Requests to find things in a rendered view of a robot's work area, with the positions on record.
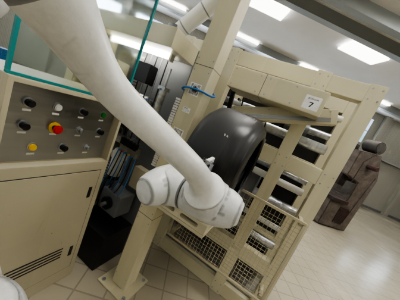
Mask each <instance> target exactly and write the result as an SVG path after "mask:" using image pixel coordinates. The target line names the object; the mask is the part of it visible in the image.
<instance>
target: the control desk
mask: <svg viewBox="0 0 400 300"><path fill-rule="evenodd" d="M4 65H5V60H2V59H0V266H1V270H2V275H3V276H7V277H9V278H11V279H13V280H15V281H16V282H17V283H18V284H19V285H20V286H21V287H22V288H23V290H24V291H25V293H26V295H27V298H29V297H31V296H32V295H34V294H36V293H38V292H39V291H41V290H42V289H44V288H46V287H48V286H50V285H51V284H53V283H55V282H57V281H58V280H60V279H62V278H63V277H65V276H67V275H69V274H70V273H71V271H72V269H73V265H74V262H75V260H76V257H77V253H78V251H79V248H80V244H81V242H82V239H83V235H84V233H85V230H86V226H87V224H88V221H89V217H90V214H91V212H92V208H93V205H94V203H95V199H96V196H97V194H98V190H99V187H100V185H101V182H102V178H103V176H104V173H105V169H106V167H107V164H108V161H109V158H110V155H111V152H112V150H113V146H114V143H115V140H116V137H117V134H118V131H119V128H120V125H121V122H120V121H119V120H118V119H117V118H115V117H114V116H113V115H112V114H111V113H110V112H109V111H108V110H107V109H106V108H105V107H104V106H103V105H102V104H101V103H100V102H99V101H98V100H97V99H96V98H95V97H94V96H92V95H88V94H85V93H81V92H77V91H74V90H70V89H66V88H63V87H59V86H54V85H50V84H47V83H43V82H39V81H36V80H32V79H28V78H25V77H21V76H16V75H13V74H10V73H6V72H4Z"/></svg>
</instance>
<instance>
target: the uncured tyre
mask: <svg viewBox="0 0 400 300"><path fill-rule="evenodd" d="M253 118H254V117H251V116H250V115H247V114H244V113H242V112H239V111H236V110H234V109H231V108H219V109H217V110H215V111H213V112H211V113H209V114H208V115H206V116H205V117H204V118H203V119H202V120H201V121H200V122H199V124H198V125H197V126H196V127H195V129H194V131H193V132H192V134H191V135H190V137H189V139H188V141H187V144H188V145H189V146H190V147H191V148H192V149H193V150H194V151H195V152H196V153H197V154H198V155H199V157H200V158H201V159H203V158H206V159H208V158H211V157H214V158H215V160H214V162H213V165H214V166H213V168H212V170H211V172H213V173H215V174H217V175H218V176H220V177H221V179H222V180H223V182H225V184H227V185H228V186H229V188H231V189H233V190H235V191H236V192H237V193H238V194H240V193H241V191H242V189H243V187H244V186H245V184H246V182H247V181H248V179H249V177H250V175H251V173H252V171H253V169H254V167H255V165H256V163H257V160H258V158H259V156H260V153H261V150H262V148H263V144H264V141H265V137H266V134H267V132H266V129H265V127H264V125H263V123H262V122H261V121H259V119H257V118H254V119H256V120H257V121H258V122H257V123H256V122H255V121H253V120H252V119H253ZM224 132H226V133H228V134H230V136H229V138H228V139H227V138H225V137H222V135H223V134H224Z"/></svg>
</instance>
